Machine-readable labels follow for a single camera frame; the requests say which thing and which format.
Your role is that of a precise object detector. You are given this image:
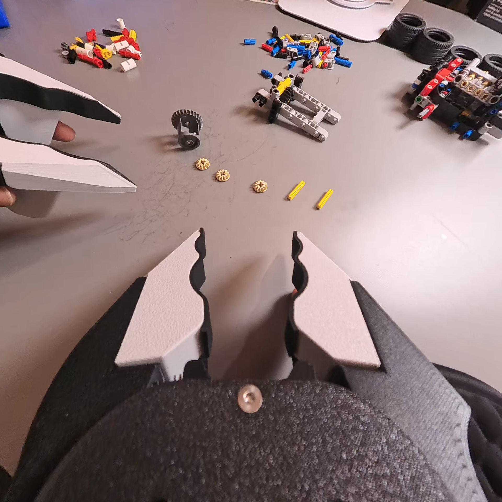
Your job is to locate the pile of blue grey lego pieces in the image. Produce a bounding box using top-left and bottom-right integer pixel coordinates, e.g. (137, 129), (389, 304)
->
(261, 25), (352, 74)

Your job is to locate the person's left hand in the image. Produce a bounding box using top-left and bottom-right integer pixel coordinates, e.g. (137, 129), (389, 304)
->
(52, 120), (76, 143)

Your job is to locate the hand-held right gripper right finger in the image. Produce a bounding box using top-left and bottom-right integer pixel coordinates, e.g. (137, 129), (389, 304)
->
(286, 231), (382, 380)

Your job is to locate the grey lego differential gear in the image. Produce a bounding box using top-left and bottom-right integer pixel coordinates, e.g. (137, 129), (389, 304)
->
(171, 109), (204, 150)

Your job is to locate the pile of red white lego pieces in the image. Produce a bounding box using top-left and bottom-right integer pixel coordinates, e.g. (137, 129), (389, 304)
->
(60, 18), (142, 70)

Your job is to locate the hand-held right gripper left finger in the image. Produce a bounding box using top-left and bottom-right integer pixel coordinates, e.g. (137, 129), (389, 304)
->
(114, 227), (213, 382)

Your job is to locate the grey lego frame assembly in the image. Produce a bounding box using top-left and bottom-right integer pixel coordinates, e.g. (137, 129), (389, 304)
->
(252, 72), (342, 142)

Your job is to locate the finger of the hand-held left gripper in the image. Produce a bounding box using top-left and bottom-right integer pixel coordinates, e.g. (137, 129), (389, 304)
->
(0, 57), (122, 125)
(0, 136), (137, 193)

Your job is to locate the lego car chassis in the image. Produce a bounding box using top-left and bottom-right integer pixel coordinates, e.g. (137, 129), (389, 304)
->
(406, 57), (502, 141)

